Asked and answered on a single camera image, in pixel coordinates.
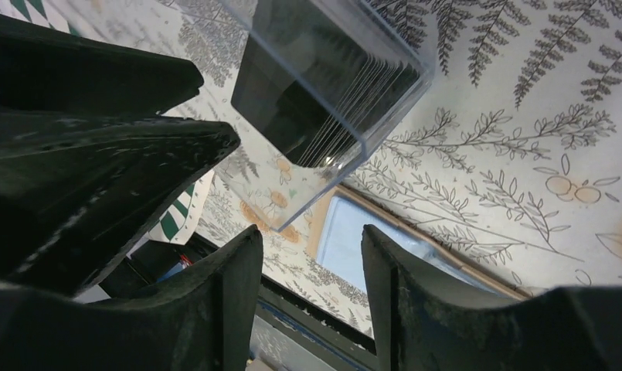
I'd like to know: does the tan card holder wallet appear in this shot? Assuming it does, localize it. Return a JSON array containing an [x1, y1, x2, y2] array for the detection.
[[304, 184, 532, 303]]

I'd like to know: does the clear acrylic card box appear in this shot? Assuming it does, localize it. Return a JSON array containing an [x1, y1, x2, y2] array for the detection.
[[167, 0, 437, 233]]

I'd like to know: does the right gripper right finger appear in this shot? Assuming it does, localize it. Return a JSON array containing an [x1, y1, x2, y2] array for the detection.
[[362, 225, 622, 370]]

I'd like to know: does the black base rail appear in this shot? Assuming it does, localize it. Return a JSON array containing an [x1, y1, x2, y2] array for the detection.
[[100, 235, 379, 370]]

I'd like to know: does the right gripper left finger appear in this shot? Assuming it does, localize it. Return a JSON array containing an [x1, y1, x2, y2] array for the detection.
[[0, 226, 263, 370]]

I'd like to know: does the green white chessboard mat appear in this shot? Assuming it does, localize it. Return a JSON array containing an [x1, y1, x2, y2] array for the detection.
[[0, 0, 214, 245]]

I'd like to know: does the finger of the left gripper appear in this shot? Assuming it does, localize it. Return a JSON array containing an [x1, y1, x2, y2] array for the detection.
[[0, 14, 204, 116], [0, 109, 240, 296]]

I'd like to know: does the black credit card stack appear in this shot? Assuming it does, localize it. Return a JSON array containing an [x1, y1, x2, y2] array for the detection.
[[231, 1, 427, 168]]

